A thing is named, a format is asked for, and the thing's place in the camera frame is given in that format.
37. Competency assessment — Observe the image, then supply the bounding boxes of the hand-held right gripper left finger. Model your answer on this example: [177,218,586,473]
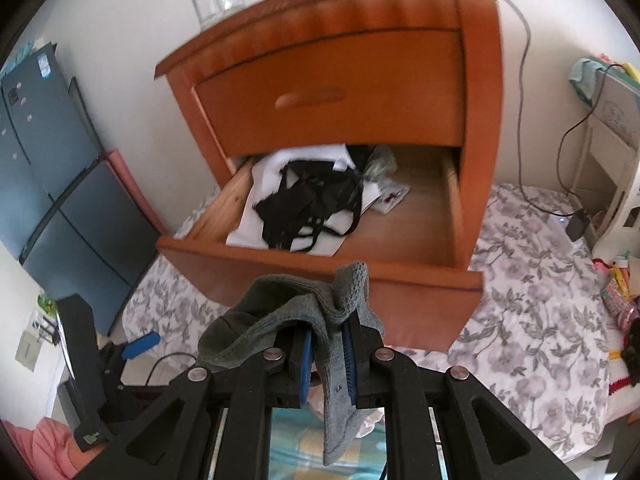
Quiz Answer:
[100,327,316,480]

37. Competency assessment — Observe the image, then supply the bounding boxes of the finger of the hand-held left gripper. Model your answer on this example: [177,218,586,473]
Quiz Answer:
[122,332,161,361]

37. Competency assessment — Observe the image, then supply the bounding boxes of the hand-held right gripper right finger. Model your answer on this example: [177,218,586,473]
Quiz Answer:
[342,319,566,480]

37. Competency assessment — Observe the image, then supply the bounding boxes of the grey socks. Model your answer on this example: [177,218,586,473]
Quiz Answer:
[197,261,386,467]

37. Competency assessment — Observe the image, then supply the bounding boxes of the black lingerie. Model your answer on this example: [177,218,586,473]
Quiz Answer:
[252,159,366,253]

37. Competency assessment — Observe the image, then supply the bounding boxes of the white t-shirt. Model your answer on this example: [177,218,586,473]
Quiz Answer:
[225,144,381,256]

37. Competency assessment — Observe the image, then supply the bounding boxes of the checked pastel blanket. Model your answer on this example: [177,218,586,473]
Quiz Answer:
[270,407,391,480]

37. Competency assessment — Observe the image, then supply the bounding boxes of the person's pink clothing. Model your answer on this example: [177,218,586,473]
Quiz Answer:
[0,417,83,480]

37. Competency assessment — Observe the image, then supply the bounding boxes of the pink foam tube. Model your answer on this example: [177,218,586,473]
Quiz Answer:
[102,149,168,236]

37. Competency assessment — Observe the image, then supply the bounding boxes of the white red printed packet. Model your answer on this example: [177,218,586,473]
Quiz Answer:
[372,185,411,216]

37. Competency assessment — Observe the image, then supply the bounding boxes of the blue-grey refrigerator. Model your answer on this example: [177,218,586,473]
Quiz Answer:
[0,42,163,336]

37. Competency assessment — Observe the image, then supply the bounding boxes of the floral bedsheet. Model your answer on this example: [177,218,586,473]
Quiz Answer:
[122,182,621,463]

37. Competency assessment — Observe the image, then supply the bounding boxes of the black charger plug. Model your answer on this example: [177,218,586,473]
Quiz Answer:
[565,210,591,242]

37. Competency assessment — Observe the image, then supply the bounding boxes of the pile of toys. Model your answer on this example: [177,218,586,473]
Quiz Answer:
[592,255,640,361]

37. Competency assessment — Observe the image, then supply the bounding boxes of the wooden nightstand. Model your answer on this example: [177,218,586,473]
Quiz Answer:
[154,0,507,271]

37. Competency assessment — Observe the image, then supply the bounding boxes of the white plastic stool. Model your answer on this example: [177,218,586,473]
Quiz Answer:
[570,67,640,261]

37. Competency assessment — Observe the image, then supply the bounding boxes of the teal cloth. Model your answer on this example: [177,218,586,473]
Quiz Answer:
[570,57,608,106]

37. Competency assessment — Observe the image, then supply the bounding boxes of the printed white box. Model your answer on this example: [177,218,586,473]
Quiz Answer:
[592,67,640,146]

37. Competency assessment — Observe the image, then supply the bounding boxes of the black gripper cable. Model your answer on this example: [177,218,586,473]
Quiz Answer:
[145,352,198,387]

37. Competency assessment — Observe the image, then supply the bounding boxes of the black power cable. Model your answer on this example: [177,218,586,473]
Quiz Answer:
[557,62,628,196]
[502,0,583,216]

